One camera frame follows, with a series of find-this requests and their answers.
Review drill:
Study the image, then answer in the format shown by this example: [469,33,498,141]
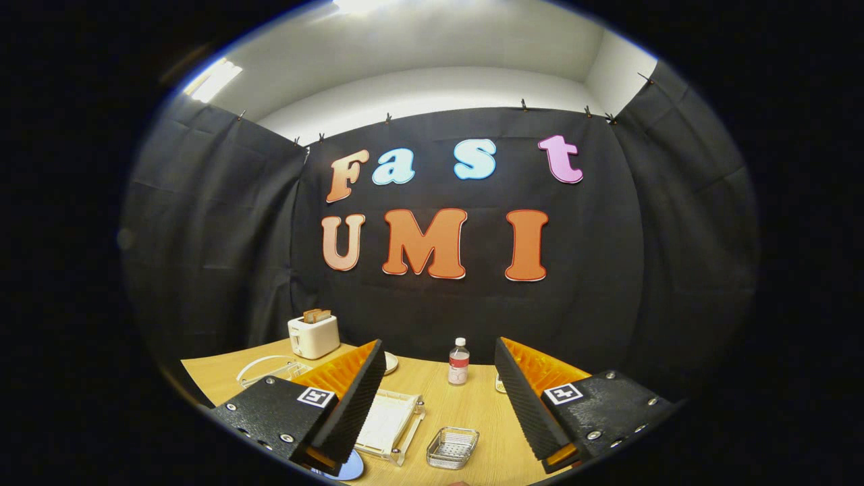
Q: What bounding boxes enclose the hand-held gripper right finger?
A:
[494,336,678,473]

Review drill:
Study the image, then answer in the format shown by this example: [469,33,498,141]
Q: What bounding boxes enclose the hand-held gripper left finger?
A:
[211,339,387,473]

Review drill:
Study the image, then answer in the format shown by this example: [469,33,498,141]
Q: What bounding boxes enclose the white wire dish rack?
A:
[236,355,427,467]

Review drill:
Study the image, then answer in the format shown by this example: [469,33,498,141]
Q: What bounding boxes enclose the blue plate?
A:
[314,449,365,481]

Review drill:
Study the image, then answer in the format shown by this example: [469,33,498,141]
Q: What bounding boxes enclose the metal wire basket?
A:
[426,427,481,470]

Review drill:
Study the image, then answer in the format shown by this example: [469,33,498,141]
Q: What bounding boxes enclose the white toaster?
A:
[288,315,341,360]

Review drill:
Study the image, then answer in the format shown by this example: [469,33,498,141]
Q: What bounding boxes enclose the clear bottle with red label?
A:
[448,337,470,386]

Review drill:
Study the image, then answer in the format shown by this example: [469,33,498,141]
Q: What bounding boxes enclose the row of small cloth clips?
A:
[238,73,654,146]

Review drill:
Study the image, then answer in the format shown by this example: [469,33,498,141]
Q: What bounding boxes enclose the ceiling light panel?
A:
[331,0,433,16]
[184,57,244,103]

